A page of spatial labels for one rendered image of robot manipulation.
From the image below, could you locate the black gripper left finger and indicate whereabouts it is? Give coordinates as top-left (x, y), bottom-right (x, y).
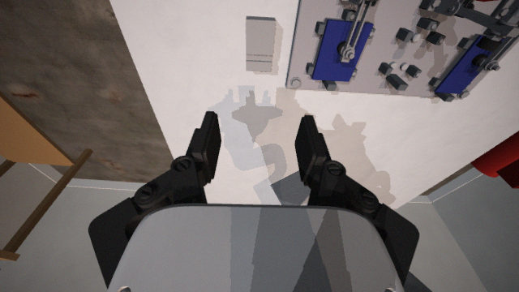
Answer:
top-left (88, 111), bottom-right (221, 289)

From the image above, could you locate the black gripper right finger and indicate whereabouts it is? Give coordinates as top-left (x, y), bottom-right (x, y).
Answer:
top-left (294, 115), bottom-right (419, 286)

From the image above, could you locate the blue flat plate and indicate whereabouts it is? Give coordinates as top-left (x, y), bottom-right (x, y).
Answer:
top-left (432, 33), bottom-right (492, 94)
top-left (311, 18), bottom-right (374, 82)

